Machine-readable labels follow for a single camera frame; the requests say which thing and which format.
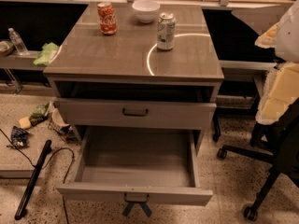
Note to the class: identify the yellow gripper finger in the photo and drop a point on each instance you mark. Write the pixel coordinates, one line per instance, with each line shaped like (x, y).
(281, 89)
(268, 39)

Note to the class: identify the green white 7up can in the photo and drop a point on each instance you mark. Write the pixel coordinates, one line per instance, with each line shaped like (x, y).
(166, 31)

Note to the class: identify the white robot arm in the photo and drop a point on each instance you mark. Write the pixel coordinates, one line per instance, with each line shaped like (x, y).
(287, 47)

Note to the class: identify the grey wooden drawer cabinet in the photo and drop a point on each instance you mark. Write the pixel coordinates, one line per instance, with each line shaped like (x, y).
(129, 66)

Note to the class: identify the open grey lower drawer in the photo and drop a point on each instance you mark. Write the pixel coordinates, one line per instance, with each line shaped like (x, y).
(136, 165)

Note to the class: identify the red coca-cola can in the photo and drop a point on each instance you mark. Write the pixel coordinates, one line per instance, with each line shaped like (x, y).
(107, 18)

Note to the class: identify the closed grey upper drawer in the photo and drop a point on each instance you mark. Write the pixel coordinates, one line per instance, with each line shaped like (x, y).
(137, 114)

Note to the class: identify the black office chair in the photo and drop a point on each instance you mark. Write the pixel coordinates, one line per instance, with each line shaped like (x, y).
(263, 173)

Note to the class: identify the white ceramic bowl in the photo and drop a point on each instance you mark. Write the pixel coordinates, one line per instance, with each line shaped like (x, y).
(146, 11)

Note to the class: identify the green crumpled cloth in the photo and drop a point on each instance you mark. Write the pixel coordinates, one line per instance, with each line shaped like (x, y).
(47, 53)

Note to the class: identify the green chip bag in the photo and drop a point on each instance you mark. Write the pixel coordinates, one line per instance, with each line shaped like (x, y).
(40, 114)

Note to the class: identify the clear plastic water bottle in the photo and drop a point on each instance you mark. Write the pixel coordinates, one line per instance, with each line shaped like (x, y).
(17, 42)

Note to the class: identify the yellow sponge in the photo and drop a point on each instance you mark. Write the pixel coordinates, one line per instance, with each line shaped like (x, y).
(25, 123)

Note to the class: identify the brown bowl on shelf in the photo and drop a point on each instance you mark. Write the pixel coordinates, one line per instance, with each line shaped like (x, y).
(6, 47)

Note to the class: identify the blue snack bag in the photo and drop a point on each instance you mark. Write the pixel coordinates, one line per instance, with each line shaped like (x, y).
(18, 137)

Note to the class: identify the black long bar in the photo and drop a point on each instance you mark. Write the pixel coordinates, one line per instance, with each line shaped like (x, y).
(21, 210)

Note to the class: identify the wire basket with items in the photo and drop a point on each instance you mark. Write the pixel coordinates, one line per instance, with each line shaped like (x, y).
(63, 129)

